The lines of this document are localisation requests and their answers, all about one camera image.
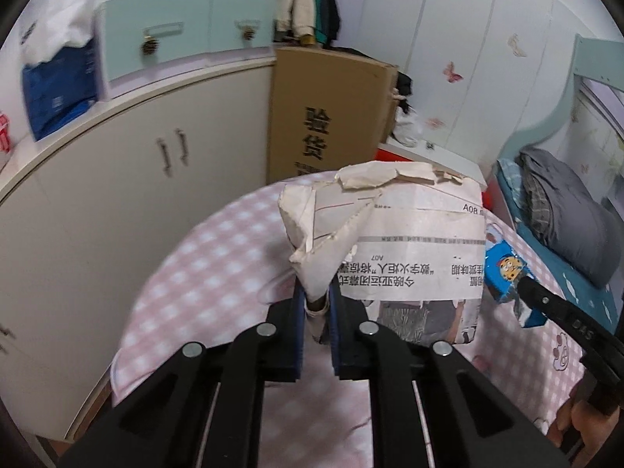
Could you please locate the blue cartoon box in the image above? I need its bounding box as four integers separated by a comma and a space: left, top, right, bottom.
482, 241, 547, 328

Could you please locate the white crumpled cloth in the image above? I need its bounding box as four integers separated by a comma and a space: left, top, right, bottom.
392, 107, 425, 147

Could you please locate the person's right hand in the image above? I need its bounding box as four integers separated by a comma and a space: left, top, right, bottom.
546, 390, 624, 468

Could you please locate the blue checked pillow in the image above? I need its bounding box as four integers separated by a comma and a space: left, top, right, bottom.
495, 158, 525, 200

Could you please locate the grey blanket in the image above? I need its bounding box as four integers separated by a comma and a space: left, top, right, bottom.
517, 149, 624, 288

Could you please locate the mint bed frame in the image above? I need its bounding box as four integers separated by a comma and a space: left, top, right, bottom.
497, 34, 624, 167

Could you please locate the metal cabinet handle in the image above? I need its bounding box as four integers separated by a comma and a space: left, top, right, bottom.
174, 129, 191, 167
156, 137, 174, 177

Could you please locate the grey checked cloth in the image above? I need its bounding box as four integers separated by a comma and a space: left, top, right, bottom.
524, 175, 557, 239

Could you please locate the white plastic bag red print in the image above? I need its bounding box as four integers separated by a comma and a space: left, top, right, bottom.
0, 110, 15, 171

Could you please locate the green hanging garment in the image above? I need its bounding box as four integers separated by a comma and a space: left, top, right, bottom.
312, 0, 328, 42

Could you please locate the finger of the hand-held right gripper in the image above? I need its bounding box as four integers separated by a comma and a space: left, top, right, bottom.
517, 277, 624, 415

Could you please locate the white soft bundle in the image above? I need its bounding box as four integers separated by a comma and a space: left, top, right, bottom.
19, 0, 105, 66

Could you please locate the newspaper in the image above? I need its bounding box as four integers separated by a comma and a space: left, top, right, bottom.
278, 161, 488, 347

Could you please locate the pink checked tablecloth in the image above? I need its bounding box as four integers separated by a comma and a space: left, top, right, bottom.
111, 170, 590, 468

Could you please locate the large cardboard box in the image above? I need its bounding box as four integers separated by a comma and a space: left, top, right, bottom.
267, 46, 399, 183

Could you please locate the white cabinet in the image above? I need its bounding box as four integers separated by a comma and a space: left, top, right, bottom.
0, 44, 278, 442

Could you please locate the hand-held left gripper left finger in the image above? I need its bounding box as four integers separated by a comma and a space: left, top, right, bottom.
58, 275, 305, 468

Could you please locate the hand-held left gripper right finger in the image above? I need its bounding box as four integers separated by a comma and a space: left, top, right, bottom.
329, 277, 571, 468

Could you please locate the mint drawer box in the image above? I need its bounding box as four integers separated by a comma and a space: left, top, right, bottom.
95, 0, 276, 98

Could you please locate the white wardrobe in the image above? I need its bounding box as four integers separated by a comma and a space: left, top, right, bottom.
336, 0, 581, 171

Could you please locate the blue bag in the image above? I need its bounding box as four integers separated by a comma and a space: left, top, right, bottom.
22, 39, 101, 142

